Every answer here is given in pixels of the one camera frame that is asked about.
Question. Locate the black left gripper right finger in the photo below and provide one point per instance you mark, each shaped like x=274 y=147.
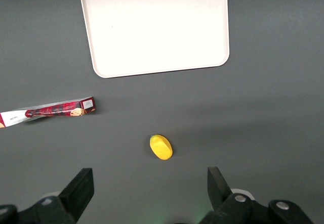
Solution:
x=217 y=191

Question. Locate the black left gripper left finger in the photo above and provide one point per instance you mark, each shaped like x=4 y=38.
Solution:
x=76 y=191

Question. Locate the red tartan cookie box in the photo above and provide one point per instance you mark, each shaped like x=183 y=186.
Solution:
x=58 y=109

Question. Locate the white rectangular tray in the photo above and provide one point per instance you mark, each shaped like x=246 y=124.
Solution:
x=157 y=26

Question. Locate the yellow toy lemon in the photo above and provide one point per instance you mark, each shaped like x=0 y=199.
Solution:
x=161 y=147

